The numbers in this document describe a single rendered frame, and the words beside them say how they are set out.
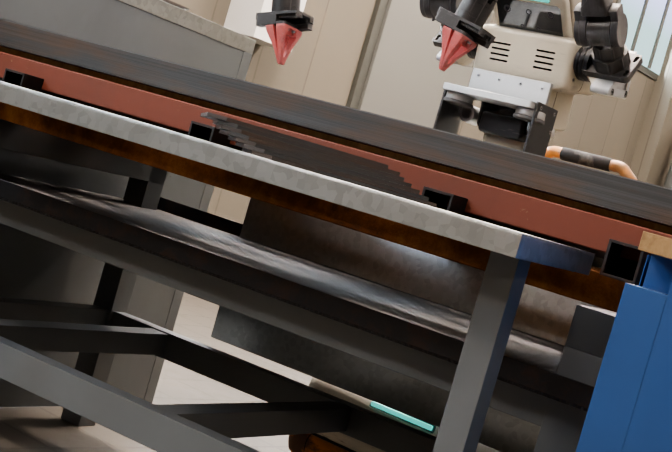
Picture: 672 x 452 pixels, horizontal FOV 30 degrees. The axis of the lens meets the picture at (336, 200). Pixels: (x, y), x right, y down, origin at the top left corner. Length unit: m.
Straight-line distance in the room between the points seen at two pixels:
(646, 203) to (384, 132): 0.43
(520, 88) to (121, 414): 1.32
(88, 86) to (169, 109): 0.19
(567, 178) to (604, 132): 7.91
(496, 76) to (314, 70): 3.73
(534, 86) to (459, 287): 0.57
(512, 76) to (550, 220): 1.27
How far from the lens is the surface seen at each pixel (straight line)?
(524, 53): 3.06
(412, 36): 7.29
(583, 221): 1.78
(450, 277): 2.72
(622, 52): 2.96
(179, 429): 2.12
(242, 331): 2.98
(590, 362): 1.78
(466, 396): 1.61
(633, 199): 1.77
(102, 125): 1.83
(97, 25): 3.02
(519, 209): 1.82
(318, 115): 2.00
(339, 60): 6.88
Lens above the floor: 0.75
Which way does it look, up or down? 1 degrees down
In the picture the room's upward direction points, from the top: 16 degrees clockwise
